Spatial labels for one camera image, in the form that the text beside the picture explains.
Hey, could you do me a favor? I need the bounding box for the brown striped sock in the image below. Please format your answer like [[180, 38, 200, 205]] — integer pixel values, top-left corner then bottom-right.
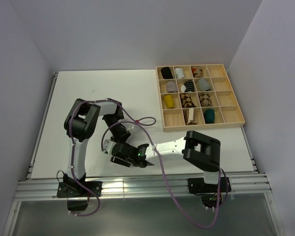
[[183, 108, 198, 125]]

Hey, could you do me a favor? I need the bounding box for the dark green reindeer sock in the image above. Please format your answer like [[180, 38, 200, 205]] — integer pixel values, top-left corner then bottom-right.
[[204, 109, 215, 124]]

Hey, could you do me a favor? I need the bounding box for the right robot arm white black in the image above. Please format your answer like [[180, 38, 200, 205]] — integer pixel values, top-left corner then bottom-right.
[[103, 131, 221, 192]]

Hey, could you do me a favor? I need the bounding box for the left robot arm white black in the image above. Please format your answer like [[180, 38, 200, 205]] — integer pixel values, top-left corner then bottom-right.
[[64, 98, 130, 196]]

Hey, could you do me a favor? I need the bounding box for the rolled yellow sock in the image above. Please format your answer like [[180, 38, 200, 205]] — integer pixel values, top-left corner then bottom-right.
[[163, 94, 175, 109]]

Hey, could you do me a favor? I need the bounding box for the rolled grey beige sock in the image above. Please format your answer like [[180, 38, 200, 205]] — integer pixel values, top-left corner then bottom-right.
[[166, 81, 178, 93]]

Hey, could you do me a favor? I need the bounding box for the rolled brown argyle sock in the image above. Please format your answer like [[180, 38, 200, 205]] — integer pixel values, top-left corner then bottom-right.
[[180, 93, 196, 108]]

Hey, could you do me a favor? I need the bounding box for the rolled black striped sock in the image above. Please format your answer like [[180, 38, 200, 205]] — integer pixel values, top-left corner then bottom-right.
[[180, 80, 195, 92]]

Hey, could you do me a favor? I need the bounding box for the rolled white striped sock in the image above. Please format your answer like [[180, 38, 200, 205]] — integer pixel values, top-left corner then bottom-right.
[[175, 67, 185, 79]]

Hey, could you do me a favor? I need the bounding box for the wooden compartment tray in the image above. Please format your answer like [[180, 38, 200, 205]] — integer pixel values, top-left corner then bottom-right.
[[156, 64, 245, 132]]

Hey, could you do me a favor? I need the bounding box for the rolled dark argyle sock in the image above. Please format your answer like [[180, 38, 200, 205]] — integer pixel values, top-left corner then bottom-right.
[[199, 92, 213, 107]]

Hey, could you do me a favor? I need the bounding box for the rolled orange argyle sock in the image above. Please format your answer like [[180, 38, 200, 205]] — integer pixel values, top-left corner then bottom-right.
[[191, 67, 203, 78]]

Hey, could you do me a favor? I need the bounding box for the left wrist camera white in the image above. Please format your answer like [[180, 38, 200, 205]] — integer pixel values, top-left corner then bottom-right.
[[128, 123, 138, 130]]

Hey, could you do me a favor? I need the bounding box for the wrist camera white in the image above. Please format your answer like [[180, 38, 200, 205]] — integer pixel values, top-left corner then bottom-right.
[[128, 123, 138, 130], [102, 139, 116, 154]]

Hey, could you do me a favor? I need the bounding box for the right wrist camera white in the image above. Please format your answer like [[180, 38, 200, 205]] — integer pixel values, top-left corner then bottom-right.
[[102, 139, 116, 154]]

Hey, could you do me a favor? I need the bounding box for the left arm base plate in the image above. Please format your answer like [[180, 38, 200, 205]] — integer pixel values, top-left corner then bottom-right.
[[57, 178, 102, 198]]

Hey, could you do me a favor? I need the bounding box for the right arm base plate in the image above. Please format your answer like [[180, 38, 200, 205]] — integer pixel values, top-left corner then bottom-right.
[[187, 177, 232, 195]]

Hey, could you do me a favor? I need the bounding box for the aluminium frame rail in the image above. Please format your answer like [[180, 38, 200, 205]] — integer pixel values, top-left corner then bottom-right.
[[13, 173, 272, 202]]

